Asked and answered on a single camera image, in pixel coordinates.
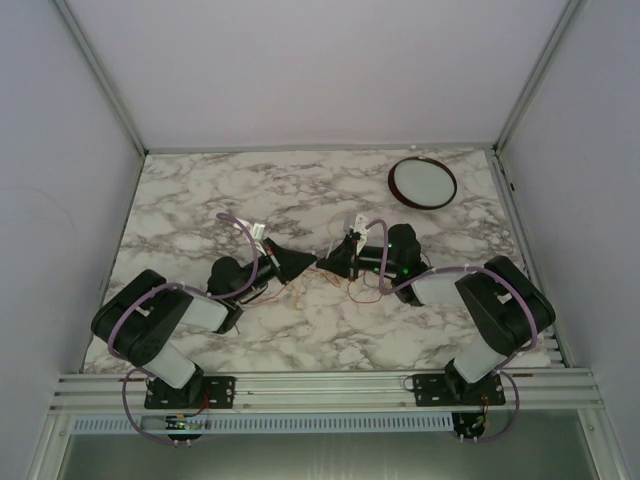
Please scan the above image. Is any round brown-rimmed dish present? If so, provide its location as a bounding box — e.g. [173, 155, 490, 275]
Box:
[387, 156, 458, 211]

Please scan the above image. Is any red long wire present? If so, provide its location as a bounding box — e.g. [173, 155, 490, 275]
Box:
[249, 269, 401, 305]

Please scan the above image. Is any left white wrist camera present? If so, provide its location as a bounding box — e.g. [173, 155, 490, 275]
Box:
[249, 223, 266, 254]

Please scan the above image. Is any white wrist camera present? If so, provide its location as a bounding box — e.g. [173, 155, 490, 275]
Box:
[343, 213, 369, 246]
[249, 223, 266, 254]

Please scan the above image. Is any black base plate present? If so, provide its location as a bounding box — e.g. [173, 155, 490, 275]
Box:
[144, 375, 236, 410]
[410, 373, 506, 407]

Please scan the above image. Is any right aluminium corner post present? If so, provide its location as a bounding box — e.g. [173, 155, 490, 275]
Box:
[493, 0, 588, 157]

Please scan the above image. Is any aluminium corner post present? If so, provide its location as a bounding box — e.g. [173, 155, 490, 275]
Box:
[493, 0, 588, 157]
[51, 0, 148, 159]

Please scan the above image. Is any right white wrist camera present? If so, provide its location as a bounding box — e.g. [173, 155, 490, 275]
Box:
[343, 213, 369, 246]

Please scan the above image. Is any grey slotted cable duct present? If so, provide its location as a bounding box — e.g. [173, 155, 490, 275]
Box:
[72, 412, 454, 436]

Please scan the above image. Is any aluminium front rail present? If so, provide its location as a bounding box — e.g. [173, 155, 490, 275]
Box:
[49, 368, 604, 414]

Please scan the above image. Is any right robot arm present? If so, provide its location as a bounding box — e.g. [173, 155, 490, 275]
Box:
[317, 224, 556, 405]

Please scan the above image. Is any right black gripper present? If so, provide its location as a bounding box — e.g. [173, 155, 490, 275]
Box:
[315, 233, 400, 282]

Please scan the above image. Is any white zip tie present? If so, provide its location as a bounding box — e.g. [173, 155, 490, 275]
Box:
[325, 221, 345, 259]

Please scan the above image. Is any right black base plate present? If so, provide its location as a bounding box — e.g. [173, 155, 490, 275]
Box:
[410, 373, 506, 407]

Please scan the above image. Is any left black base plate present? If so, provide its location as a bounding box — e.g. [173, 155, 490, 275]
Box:
[144, 375, 236, 410]

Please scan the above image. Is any left aluminium corner post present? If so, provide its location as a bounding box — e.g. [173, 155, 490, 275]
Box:
[51, 0, 148, 159]

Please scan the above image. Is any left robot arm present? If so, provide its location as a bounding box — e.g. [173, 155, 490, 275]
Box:
[91, 238, 317, 408]

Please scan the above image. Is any yellow loose wire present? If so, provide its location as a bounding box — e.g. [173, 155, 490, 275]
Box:
[289, 272, 321, 309]

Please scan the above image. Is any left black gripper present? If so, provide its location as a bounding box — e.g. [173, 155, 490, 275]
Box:
[231, 237, 318, 303]

